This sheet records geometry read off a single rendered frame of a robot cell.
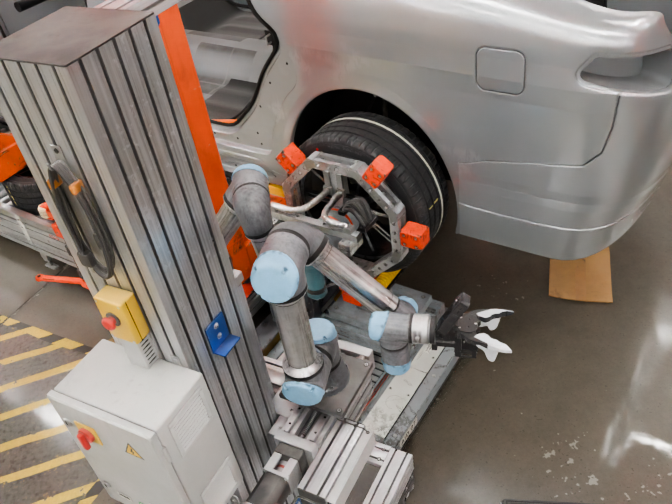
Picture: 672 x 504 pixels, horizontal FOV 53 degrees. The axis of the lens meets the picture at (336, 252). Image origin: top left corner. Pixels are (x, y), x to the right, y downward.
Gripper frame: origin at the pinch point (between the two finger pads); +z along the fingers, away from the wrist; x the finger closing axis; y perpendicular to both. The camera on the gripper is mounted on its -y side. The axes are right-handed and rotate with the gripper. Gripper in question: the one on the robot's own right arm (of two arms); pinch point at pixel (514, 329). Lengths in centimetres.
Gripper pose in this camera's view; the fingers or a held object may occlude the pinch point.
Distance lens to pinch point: 169.0
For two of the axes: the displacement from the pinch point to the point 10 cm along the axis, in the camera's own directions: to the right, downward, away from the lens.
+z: 9.7, 0.5, -2.5
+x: -2.4, 5.3, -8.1
